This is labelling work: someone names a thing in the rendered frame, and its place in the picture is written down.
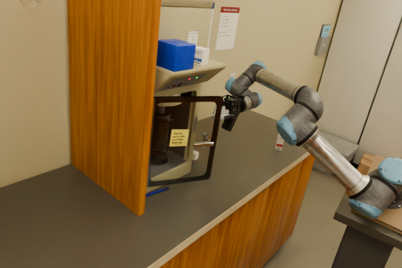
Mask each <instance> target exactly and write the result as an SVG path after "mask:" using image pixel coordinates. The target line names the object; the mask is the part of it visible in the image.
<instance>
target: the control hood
mask: <svg viewBox="0 0 402 268"><path fill-rule="evenodd" d="M226 66H227V64H225V63H221V62H217V61H215V60H211V59H209V60H208V64H206V65H202V66H200V65H197V64H194V65H193V69H188V70H184V71H176V72H173V71H170V70H168V69H165V68H162V67H160V66H157V65H156V77H155V85H154V92H161V89H163V88H164V87H165V86H166V85H168V84H169V83H170V82H171V81H172V80H175V79H179V78H185V77H191V76H195V75H201V74H206V75H205V76H204V77H202V78H201V79H200V80H199V81H197V82H196V83H194V84H198V83H203V82H207V81H209V80H210V79H211V78H212V77H214V76H215V75H217V74H218V73H219V72H221V71H222V70H223V69H224V68H226Z"/></svg>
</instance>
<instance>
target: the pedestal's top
mask: <svg viewBox="0 0 402 268"><path fill-rule="evenodd" d="M349 199H350V198H349V197H348V196H347V195H346V192H345V193H344V195H343V197H342V199H341V201H340V203H339V205H338V207H337V209H336V211H335V214H334V217H333V219H334V220H336V221H339V222H341V223H343V224H346V225H347V226H349V227H352V228H354V229H356V230H359V231H361V232H363V233H365V234H367V235H369V236H371V237H374V238H376V239H378V240H381V241H382V242H385V243H387V244H389V245H391V246H393V247H396V248H398V249H400V250H402V234H399V233H397V232H395V231H393V230H390V229H388V228H386V227H384V226H382V225H380V224H378V223H376V222H374V221H371V220H369V219H367V218H365V217H362V216H360V215H358V214H356V213H354V212H352V211H351V209H352V206H351V205H350V204H349V203H348V201H349Z"/></svg>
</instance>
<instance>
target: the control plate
mask: <svg viewBox="0 0 402 268"><path fill-rule="evenodd" d="M205 75H206V74H201V75H195V76H191V77H185V78H179V79H175V80H172V81H171V82H170V83H169V84H168V85H166V86H165V87H164V88H163V89H161V91H162V90H168V89H173V88H177V85H179V84H180V83H182V84H181V85H180V86H178V87H182V86H187V85H190V84H194V83H196V82H197V81H199V80H200V79H201V78H202V77H204V76H205ZM196 77H198V78H196ZM189 78H191V79H190V80H189ZM193 81H194V83H192V82H193ZM189 82H190V84H189ZM184 83H186V85H185V84H184ZM174 85H176V86H175V87H172V86H174ZM167 87H168V88H167Z"/></svg>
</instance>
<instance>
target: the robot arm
mask: <svg viewBox="0 0 402 268"><path fill-rule="evenodd" d="M255 82H258V83H260V84H262V85H263V86H265V87H267V88H269V89H271V90H273V91H275V92H277V93H279V94H280V95H282V96H285V97H286V98H288V99H290V100H292V101H294V105H293V106H292V107H291V108H290V109H289V110H288V111H287V112H286V113H285V114H284V115H283V116H282V117H281V118H280V119H279V121H278V122H277V124H276V128H277V131H278V133H279V134H280V136H281V137H282V138H283V140H284V141H285V142H287V143H288V144H289V145H291V146H293V145H296V146H297V147H303V148H304V149H305V150H306V151H307V152H309V153H310V154H311V155H312V156H313V157H314V158H315V159H316V160H317V161H318V162H319V163H320V164H321V165H322V166H323V167H324V168H325V169H326V170H327V171H328V172H329V173H330V174H331V175H332V176H333V177H334V178H335V179H336V180H337V181H338V182H339V183H341V185H343V186H344V187H345V188H346V195H347V196H348V197H349V198H350V199H349V201H348V203H349V204H350V205H351V206H352V207H353V208H354V209H355V210H357V211H358V212H360V213H361V214H363V215H365V216H367V217H369V218H373V219H375V218H377V217H378V216H379V215H380V214H381V213H383V212H384V210H385V209H386V208H387V207H388V206H389V205H394V204H398V203H401V202H402V159H399V158H396V157H389V158H386V159H384V160H382V161H381V162H380V163H379V165H378V169H377V170H376V171H375V172H374V173H373V174H372V176H371V177H369V176H368V175H362V174H360V173H359V172H358V171H357V170H356V169H355V168H354V167H353V166H352V165H351V164H350V163H349V162H348V161H347V160H346V159H345V158H344V157H343V156H342V155H341V154H340V153H339V152H338V151H337V150H336V149H335V148H334V147H333V146H332V145H331V144H330V143H329V142H328V141H327V140H326V139H325V138H323V137H322V136H321V135H320V134H319V127H318V126H317V125H316V124H315V123H316V122H317V121H318V120H319V119H320V118H321V116H322V114H323V110H324V105H323V102H322V99H321V97H320V95H319V94H318V93H317V92H316V91H315V90H314V89H313V88H311V87H309V86H306V85H303V86H301V85H298V84H296V83H294V82H292V81H290V80H288V79H286V78H284V77H281V76H279V75H277V74H274V73H272V72H270V71H268V70H267V68H266V66H265V64H264V63H262V62H261V61H259V60H257V61H255V62H254V63H253V64H251V65H250V67H249V68H248V69H247V70H246V71H245V72H244V73H242V74H241V75H240V76H239V77H238V78H237V79H236V78H234V77H231V78H230V79H229V80H228V81H227V82H226V84H225V89H226V90H227V91H228V92H229V93H230V94H231V95H232V96H230V95H225V96H226V98H224V100H223V106H222V110H221V117H220V120H224V122H223V124H222V126H221V127H222V128H223V129H224V130H227V131H229V132H230V131H231V130H232V128H233V126H234V124H235V122H236V120H237V117H238V115H239V113H240V112H245V111H248V110H251V109H253V108H256V107H258V106H260V105H261V104H262V101H263V98H262V96H261V94H259V93H258V92H252V91H250V89H248V88H249V87H250V86H251V85H253V84H254V83H255ZM225 96H222V98H223V97H225ZM229 97H230V98H229Z"/></svg>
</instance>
